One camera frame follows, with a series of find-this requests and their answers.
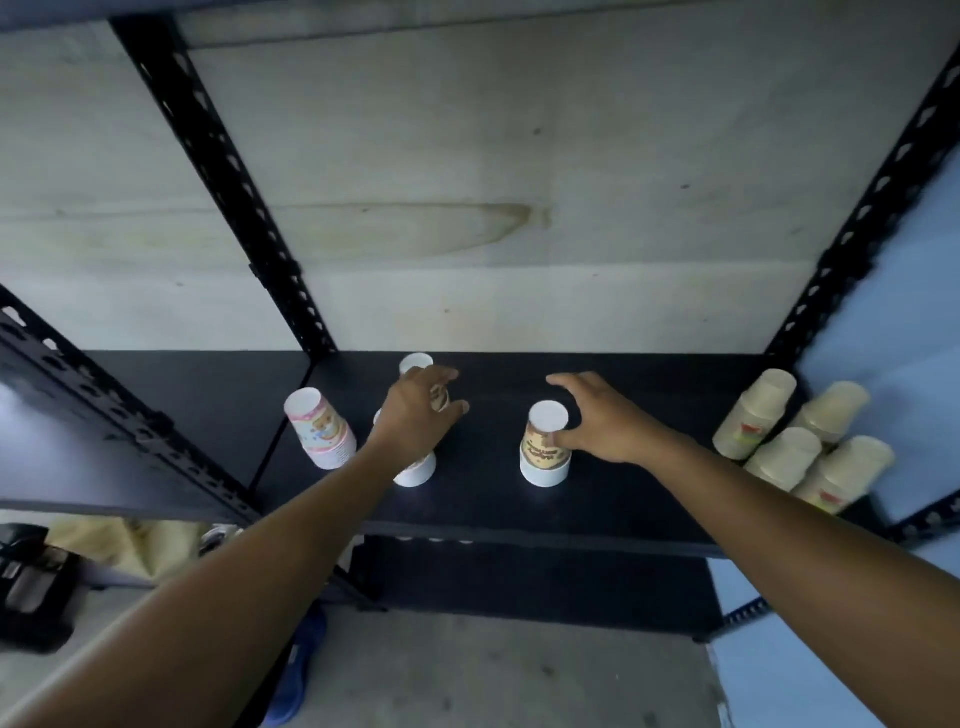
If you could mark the person's left hand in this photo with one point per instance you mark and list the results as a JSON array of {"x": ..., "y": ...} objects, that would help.
[{"x": 411, "y": 416}]

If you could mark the person's right hand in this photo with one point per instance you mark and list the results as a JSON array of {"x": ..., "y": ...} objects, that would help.
[{"x": 611, "y": 427}]

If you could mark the person's left thumb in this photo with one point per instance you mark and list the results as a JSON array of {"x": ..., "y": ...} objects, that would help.
[{"x": 452, "y": 413}]

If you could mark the person's right thumb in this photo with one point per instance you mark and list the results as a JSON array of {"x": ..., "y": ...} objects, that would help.
[{"x": 571, "y": 439}]

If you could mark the brown printed paper cup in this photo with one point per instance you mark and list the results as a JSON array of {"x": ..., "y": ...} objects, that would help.
[{"x": 541, "y": 450}]

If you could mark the white printed paper cup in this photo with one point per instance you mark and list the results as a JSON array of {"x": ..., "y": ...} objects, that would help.
[
  {"x": 414, "y": 364},
  {"x": 417, "y": 471}
]

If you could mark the person's right forearm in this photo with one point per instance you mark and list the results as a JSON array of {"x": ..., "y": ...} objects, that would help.
[{"x": 810, "y": 555}]

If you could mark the person's left forearm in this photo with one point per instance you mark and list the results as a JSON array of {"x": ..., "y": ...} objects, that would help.
[{"x": 225, "y": 600}]

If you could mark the wide black shelf board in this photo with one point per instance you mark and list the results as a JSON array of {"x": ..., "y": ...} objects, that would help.
[{"x": 637, "y": 502}]

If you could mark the pink printed paper cup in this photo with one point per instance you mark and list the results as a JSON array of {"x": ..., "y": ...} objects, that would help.
[{"x": 321, "y": 429}]

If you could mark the low black shelf board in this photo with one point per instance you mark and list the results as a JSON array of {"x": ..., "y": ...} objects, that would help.
[{"x": 540, "y": 585}]

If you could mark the beige paper cup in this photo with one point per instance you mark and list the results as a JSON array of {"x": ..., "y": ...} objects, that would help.
[
  {"x": 845, "y": 474},
  {"x": 831, "y": 411},
  {"x": 752, "y": 416},
  {"x": 784, "y": 459}
]

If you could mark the narrow black shelf board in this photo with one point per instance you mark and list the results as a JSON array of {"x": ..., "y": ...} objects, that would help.
[{"x": 210, "y": 405}]

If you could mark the blue slipper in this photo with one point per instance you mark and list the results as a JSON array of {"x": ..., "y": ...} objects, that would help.
[{"x": 296, "y": 671}]

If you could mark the black perforated metal upright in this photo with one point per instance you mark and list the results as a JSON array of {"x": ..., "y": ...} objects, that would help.
[
  {"x": 232, "y": 180},
  {"x": 870, "y": 202}
]

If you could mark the black perforated metal beam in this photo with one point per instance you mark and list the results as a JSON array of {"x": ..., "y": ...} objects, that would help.
[{"x": 112, "y": 405}]

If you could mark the beige cloth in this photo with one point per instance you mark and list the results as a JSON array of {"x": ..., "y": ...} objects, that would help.
[{"x": 127, "y": 541}]

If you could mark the black bag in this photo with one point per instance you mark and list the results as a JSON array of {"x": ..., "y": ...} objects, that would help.
[{"x": 34, "y": 589}]

